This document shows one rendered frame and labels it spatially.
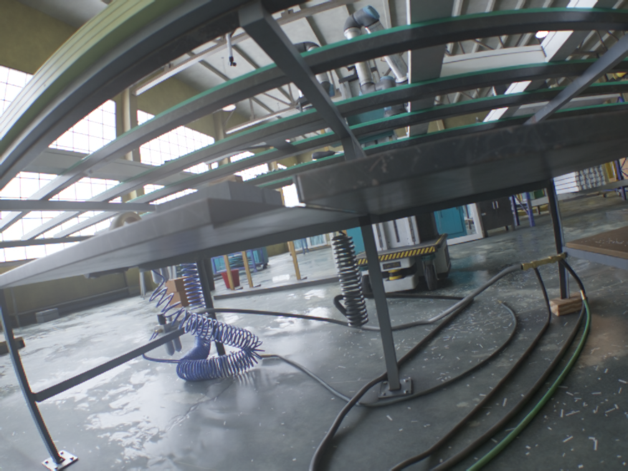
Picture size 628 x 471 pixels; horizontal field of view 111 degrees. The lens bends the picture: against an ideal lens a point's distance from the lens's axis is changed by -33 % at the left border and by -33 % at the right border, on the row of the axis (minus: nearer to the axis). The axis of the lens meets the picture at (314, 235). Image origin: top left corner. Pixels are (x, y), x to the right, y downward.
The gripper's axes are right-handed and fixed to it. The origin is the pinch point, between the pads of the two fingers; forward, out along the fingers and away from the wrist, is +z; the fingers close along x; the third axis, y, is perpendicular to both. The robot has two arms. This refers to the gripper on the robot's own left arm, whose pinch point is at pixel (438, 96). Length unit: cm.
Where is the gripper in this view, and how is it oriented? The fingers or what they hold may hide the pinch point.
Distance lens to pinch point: 201.2
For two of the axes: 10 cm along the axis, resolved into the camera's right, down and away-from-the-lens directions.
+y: -0.7, 8.0, -5.9
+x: -2.8, -5.9, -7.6
